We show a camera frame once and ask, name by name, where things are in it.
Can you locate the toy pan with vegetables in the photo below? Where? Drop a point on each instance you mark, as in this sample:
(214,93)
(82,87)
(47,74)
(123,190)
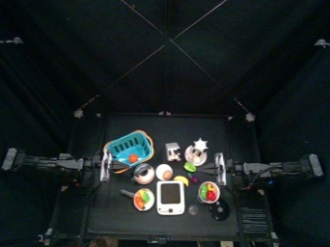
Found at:
(144,199)

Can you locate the black round pot lid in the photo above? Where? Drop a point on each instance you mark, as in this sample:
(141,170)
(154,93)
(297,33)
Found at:
(220,210)

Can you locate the yellow toy banana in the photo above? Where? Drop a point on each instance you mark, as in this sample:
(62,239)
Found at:
(182,180)

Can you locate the silver frame bracket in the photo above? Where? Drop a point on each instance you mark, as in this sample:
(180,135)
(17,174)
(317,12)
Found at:
(165,113)
(323,42)
(250,117)
(78,113)

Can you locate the small orange toy ball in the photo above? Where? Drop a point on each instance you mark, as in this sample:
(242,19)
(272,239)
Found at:
(134,158)

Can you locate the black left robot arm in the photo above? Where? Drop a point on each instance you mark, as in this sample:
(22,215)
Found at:
(47,162)

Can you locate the white toy tablet dark screen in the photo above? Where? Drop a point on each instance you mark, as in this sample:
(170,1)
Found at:
(170,197)

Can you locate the purple toy grape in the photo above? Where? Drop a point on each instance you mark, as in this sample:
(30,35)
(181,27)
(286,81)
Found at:
(194,179)

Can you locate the small white grey toy toaster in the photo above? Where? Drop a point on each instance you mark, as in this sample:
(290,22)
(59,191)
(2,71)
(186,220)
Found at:
(173,151)

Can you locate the white spiky star toy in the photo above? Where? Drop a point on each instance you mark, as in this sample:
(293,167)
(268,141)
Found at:
(201,144)

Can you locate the toy pot with red green vegetables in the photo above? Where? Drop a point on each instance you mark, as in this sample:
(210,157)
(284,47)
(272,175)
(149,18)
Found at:
(209,192)

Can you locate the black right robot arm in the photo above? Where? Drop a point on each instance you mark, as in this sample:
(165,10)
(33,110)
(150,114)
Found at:
(280,168)

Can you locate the green toy lime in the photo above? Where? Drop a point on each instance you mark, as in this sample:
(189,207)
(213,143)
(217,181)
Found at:
(190,167)

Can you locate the small grey round lid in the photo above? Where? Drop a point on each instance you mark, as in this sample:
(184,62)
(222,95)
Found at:
(193,210)

